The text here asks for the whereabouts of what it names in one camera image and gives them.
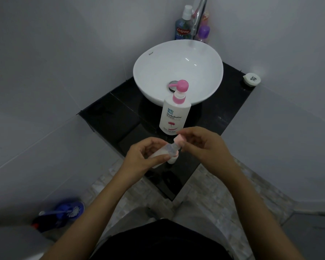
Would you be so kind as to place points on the small clear travel bottle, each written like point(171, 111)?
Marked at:
point(165, 151)

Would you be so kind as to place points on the blue mouthwash bottle white cap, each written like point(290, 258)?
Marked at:
point(182, 27)

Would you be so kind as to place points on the small white pink bottle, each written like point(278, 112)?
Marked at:
point(172, 160)

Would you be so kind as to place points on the person's left forearm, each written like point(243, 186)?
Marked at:
point(97, 216)

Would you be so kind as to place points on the small pink bottle cap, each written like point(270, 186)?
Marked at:
point(180, 140)

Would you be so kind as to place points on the person's left thumb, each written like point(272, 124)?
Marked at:
point(158, 159)

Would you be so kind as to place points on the chrome faucet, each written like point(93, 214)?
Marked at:
point(199, 16)

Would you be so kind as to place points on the white pump bottle pink pump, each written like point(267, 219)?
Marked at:
point(174, 116)

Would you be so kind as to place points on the person's right thumb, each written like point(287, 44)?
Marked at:
point(192, 148)

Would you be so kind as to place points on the pink red bottle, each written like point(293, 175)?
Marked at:
point(205, 18)

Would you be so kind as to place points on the person's right hand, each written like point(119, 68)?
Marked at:
point(214, 151)

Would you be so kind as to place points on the black red container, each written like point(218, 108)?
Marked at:
point(47, 223)

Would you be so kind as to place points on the purple bottle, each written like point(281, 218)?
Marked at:
point(204, 34)

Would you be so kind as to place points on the blue toilet brush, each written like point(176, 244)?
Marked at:
point(67, 209)

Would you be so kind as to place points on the white round lidded container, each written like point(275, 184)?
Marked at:
point(252, 79)

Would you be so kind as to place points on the white round basin sink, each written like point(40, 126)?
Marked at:
point(162, 67)

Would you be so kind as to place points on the white toilet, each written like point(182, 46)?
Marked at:
point(13, 245)

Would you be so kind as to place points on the person's black shirt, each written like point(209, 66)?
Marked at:
point(162, 240)

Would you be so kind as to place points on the chrome sink drain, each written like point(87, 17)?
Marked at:
point(172, 90)

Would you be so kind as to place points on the person's grey trousers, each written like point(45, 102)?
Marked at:
point(203, 213)

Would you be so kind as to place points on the person's left hand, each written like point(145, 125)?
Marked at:
point(135, 162)

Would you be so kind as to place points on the person's right forearm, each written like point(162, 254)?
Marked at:
point(254, 213)

